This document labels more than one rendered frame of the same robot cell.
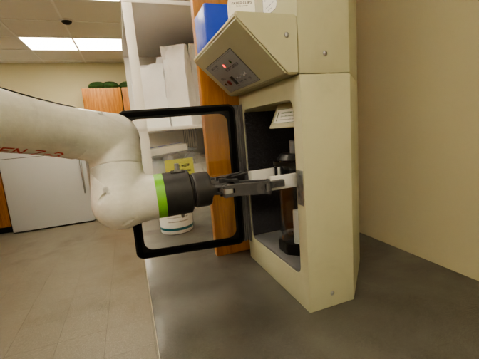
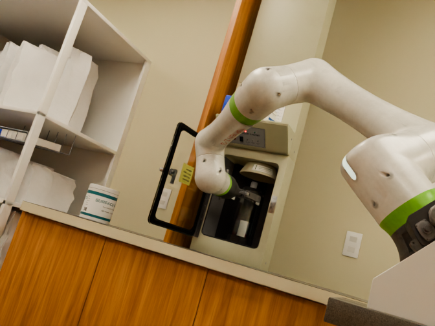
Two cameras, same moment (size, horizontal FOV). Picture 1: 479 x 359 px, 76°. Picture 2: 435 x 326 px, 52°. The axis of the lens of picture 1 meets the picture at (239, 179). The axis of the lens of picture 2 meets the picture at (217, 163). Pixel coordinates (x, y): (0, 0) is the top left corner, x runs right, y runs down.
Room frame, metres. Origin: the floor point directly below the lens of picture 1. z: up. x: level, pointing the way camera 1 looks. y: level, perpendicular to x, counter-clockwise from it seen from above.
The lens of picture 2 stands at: (-0.50, 1.30, 0.96)
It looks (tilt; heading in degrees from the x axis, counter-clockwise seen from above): 11 degrees up; 316
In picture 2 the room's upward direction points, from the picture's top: 16 degrees clockwise
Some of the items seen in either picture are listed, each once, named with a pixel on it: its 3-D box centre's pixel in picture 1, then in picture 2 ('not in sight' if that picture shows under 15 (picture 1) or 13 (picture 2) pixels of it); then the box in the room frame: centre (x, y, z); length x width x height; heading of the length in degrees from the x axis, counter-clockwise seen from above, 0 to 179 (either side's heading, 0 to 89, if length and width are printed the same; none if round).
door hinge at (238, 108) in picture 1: (243, 175); (207, 191); (0.85, -0.01, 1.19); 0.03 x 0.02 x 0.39; 20
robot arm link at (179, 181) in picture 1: (178, 191); (223, 184); (0.63, 0.13, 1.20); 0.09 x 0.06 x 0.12; 18
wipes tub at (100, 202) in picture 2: not in sight; (99, 204); (1.18, 0.27, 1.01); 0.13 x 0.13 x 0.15
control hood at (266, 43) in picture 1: (237, 64); (252, 134); (0.70, -0.01, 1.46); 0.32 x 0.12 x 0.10; 20
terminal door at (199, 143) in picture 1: (185, 181); (186, 181); (0.82, 0.15, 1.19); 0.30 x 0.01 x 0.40; 102
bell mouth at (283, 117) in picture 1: (306, 114); (260, 171); (0.73, -0.17, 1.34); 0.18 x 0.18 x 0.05
